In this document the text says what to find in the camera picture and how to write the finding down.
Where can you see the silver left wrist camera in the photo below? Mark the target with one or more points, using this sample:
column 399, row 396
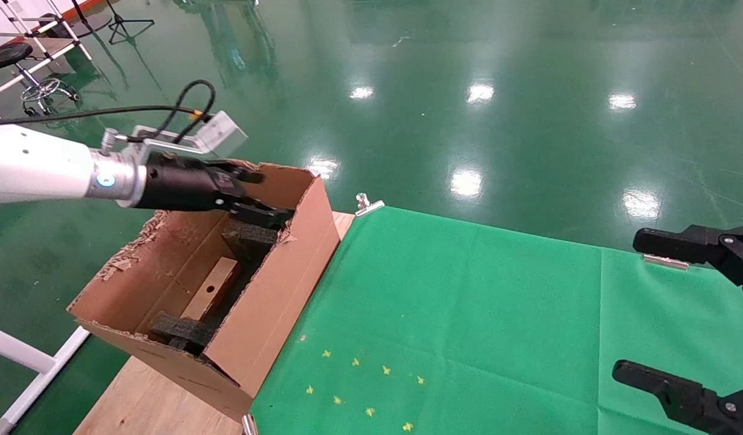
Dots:
column 223, row 133

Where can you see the black tripod stand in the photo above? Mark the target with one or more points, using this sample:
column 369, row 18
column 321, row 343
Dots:
column 121, row 23

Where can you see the black round swivel stool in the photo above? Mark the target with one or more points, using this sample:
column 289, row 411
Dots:
column 8, row 54

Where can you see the white desk with T-foot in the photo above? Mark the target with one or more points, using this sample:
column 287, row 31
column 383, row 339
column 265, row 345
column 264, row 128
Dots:
column 14, row 353

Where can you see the white frame desk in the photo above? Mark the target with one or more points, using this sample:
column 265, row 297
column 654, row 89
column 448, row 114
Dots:
column 45, row 47

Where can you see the black foam block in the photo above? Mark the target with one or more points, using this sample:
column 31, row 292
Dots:
column 250, row 241
column 181, row 329

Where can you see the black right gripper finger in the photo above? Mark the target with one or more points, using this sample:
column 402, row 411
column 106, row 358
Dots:
column 697, row 244
column 685, row 399

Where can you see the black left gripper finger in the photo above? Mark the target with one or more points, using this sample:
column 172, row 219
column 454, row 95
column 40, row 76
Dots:
column 241, row 174
column 262, row 214

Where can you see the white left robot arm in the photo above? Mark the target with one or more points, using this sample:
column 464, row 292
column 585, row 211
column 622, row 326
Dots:
column 32, row 163

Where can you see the green table cloth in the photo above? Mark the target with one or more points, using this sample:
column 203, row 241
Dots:
column 498, row 314

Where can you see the large open cardboard carton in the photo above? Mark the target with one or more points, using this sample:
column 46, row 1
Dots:
column 274, row 314

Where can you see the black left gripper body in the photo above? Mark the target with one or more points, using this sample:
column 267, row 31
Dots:
column 178, row 184

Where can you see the small brown cardboard box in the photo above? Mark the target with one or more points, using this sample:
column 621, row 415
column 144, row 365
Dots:
column 208, row 290

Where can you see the silver metal binder clip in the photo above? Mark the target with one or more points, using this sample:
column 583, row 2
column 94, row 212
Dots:
column 371, row 208
column 664, row 262
column 248, row 426

